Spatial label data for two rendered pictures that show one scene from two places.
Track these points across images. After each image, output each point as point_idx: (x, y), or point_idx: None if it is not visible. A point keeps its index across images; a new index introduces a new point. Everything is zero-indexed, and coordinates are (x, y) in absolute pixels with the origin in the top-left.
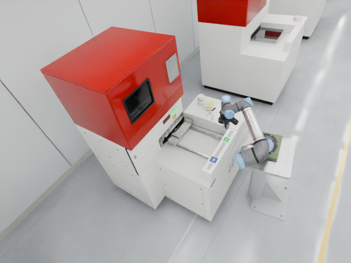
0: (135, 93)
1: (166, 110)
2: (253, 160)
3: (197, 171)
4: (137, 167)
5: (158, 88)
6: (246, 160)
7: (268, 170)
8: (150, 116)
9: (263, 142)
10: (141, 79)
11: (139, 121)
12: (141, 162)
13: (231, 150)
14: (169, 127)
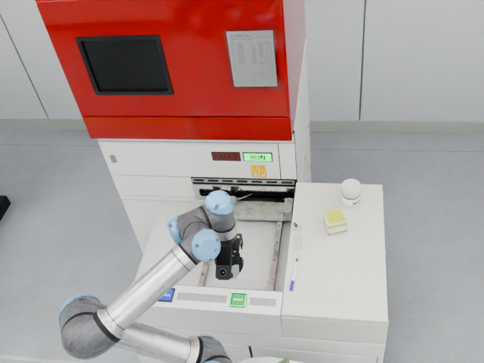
0: (114, 43)
1: (211, 135)
2: (60, 331)
3: None
4: (117, 180)
5: (188, 74)
6: (60, 318)
7: None
8: (153, 112)
9: (90, 325)
10: (136, 27)
11: (119, 103)
12: (130, 179)
13: (247, 335)
14: (232, 178)
